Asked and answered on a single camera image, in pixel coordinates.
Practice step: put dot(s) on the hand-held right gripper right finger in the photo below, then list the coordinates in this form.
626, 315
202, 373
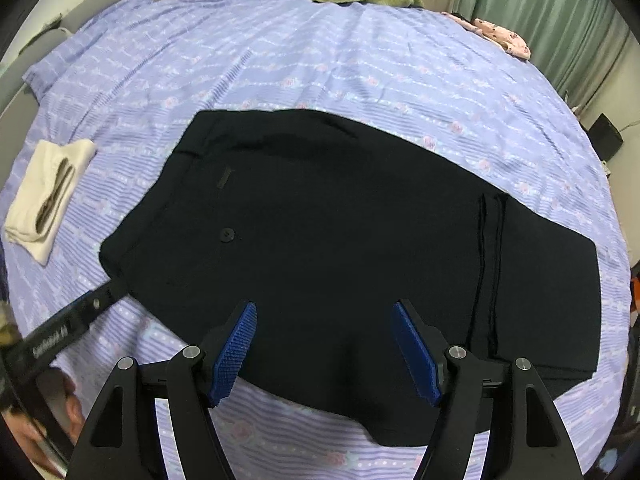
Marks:
417, 355

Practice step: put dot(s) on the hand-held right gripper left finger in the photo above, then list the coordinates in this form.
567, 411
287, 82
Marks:
232, 355

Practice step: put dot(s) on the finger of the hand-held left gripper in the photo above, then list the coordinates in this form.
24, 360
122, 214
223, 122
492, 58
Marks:
97, 302

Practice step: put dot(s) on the black pants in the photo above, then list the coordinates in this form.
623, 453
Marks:
325, 240

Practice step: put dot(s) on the person's left hand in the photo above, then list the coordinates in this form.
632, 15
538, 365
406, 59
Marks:
70, 412

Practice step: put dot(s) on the cream folded garment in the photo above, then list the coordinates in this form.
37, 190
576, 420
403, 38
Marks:
45, 200

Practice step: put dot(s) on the blue patterned pillow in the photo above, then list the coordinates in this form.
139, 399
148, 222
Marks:
85, 35

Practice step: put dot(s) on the grey padded headboard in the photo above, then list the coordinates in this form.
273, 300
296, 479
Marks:
45, 35

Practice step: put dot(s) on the black speaker box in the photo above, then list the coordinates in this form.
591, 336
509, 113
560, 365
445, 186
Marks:
606, 135

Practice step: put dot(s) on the bed with blue sheet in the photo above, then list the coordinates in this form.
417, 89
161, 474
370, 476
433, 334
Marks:
300, 60

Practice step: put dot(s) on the pink printed garment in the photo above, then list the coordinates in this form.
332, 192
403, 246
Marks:
500, 35

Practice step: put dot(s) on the green curtain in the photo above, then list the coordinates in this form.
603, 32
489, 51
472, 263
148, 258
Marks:
545, 15

